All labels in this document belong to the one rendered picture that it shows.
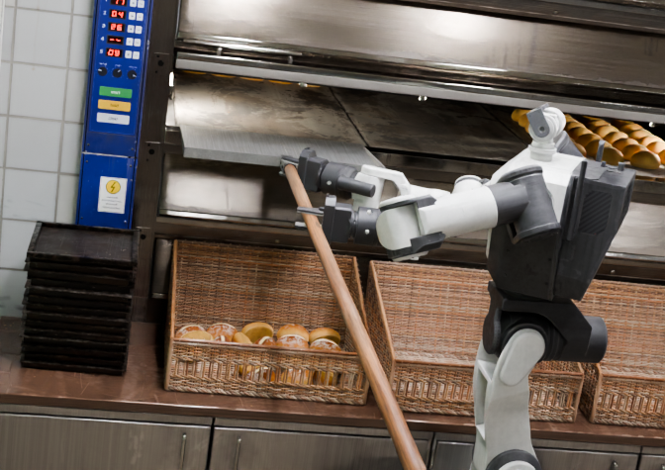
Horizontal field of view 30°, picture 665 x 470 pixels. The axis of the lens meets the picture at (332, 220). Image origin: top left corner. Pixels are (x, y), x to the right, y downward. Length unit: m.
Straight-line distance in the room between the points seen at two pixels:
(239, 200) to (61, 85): 0.61
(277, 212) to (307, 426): 0.69
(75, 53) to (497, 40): 1.21
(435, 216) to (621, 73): 1.38
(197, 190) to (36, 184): 0.46
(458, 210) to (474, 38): 1.18
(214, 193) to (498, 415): 1.15
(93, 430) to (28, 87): 0.98
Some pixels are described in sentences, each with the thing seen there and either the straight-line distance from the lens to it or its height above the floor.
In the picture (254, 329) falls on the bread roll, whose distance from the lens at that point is 3.67.
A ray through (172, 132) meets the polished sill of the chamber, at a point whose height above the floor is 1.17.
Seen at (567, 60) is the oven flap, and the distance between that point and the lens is 3.77.
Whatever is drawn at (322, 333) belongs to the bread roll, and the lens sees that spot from 3.69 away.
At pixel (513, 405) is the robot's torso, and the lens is 3.01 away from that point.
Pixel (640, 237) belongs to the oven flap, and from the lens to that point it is 4.00.
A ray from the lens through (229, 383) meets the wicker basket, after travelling 3.37.
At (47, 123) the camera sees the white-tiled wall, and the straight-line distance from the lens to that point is 3.62.
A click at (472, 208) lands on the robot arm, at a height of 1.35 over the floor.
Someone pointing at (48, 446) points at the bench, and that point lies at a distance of 3.37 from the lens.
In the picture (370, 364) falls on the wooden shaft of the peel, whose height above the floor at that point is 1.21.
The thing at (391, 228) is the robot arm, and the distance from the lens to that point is 2.59.
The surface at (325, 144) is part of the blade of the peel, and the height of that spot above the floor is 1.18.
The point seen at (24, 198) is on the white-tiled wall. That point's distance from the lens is 3.69.
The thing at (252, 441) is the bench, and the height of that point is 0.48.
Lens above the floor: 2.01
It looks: 16 degrees down
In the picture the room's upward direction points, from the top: 8 degrees clockwise
